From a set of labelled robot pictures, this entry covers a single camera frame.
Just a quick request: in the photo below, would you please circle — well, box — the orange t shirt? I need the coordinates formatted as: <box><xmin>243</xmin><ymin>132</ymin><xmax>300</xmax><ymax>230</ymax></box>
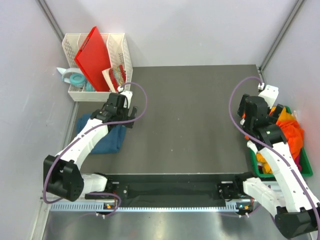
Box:
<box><xmin>276</xmin><ymin>107</ymin><xmax>304</xmax><ymax>164</ymax></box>

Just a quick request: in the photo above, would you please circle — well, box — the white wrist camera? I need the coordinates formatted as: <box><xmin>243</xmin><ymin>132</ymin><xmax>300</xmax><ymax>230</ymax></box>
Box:
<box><xmin>117</xmin><ymin>86</ymin><xmax>133</xmax><ymax>108</ymax></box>
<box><xmin>258</xmin><ymin>82</ymin><xmax>279</xmax><ymax>108</ymax></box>

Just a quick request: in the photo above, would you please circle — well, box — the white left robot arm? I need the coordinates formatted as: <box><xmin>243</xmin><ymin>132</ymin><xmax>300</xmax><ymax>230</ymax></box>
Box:
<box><xmin>43</xmin><ymin>90</ymin><xmax>138</xmax><ymax>202</ymax></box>

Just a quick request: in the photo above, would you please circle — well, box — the grey slotted cable duct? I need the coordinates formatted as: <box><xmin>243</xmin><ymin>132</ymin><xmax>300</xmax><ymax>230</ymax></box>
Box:
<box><xmin>50</xmin><ymin>200</ymin><xmax>254</xmax><ymax>213</ymax></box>

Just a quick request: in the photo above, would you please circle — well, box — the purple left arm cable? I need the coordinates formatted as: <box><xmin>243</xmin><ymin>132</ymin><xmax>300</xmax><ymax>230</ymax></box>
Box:
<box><xmin>42</xmin><ymin>81</ymin><xmax>148</xmax><ymax>217</ymax></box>

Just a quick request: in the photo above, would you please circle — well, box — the red plastic board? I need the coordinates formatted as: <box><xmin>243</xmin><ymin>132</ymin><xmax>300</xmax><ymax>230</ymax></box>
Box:
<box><xmin>74</xmin><ymin>26</ymin><xmax>111</xmax><ymax>92</ymax></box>

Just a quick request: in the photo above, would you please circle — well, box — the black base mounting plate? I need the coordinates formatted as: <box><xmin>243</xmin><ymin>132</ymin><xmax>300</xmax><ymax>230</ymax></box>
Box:
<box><xmin>85</xmin><ymin>172</ymin><xmax>252</xmax><ymax>207</ymax></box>

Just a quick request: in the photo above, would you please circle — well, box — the magenta t shirt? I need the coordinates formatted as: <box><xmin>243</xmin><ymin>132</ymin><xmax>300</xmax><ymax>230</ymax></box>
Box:
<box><xmin>294</xmin><ymin>154</ymin><xmax>302</xmax><ymax>172</ymax></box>

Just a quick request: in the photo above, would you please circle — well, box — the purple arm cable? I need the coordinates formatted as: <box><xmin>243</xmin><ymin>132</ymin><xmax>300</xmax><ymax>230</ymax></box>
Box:
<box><xmin>42</xmin><ymin>81</ymin><xmax>148</xmax><ymax>217</ymax></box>
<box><xmin>229</xmin><ymin>76</ymin><xmax>320</xmax><ymax>226</ymax></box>

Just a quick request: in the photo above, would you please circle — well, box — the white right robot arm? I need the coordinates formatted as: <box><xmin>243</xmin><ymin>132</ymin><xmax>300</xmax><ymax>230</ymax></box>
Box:
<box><xmin>233</xmin><ymin>94</ymin><xmax>320</xmax><ymax>239</ymax></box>

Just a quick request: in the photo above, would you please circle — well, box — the red patterned booklet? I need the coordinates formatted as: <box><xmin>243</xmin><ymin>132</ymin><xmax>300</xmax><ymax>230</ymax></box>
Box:
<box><xmin>102</xmin><ymin>64</ymin><xmax>126</xmax><ymax>93</ymax></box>

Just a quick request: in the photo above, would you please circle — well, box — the folded blue t shirt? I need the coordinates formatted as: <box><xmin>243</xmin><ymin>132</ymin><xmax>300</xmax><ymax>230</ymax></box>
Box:
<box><xmin>76</xmin><ymin>113</ymin><xmax>127</xmax><ymax>155</ymax></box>

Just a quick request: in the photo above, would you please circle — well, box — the green plastic bin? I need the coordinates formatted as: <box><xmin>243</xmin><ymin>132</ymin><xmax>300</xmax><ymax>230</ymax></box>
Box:
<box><xmin>249</xmin><ymin>107</ymin><xmax>313</xmax><ymax>178</ymax></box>

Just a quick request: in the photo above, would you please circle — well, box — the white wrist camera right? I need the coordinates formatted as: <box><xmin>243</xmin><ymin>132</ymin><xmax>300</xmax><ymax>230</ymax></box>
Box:
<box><xmin>258</xmin><ymin>82</ymin><xmax>279</xmax><ymax>108</ymax></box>

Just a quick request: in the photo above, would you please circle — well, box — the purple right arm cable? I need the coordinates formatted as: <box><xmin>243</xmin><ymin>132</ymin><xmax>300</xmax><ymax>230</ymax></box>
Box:
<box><xmin>229</xmin><ymin>76</ymin><xmax>320</xmax><ymax>226</ymax></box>

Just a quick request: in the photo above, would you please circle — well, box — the yellow t shirt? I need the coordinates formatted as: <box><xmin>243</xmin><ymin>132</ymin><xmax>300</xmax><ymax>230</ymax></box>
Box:
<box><xmin>255</xmin><ymin>153</ymin><xmax>273</xmax><ymax>174</ymax></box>

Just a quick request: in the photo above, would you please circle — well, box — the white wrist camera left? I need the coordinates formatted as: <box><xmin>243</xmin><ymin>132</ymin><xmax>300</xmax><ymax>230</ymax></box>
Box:
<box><xmin>117</xmin><ymin>86</ymin><xmax>133</xmax><ymax>108</ymax></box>

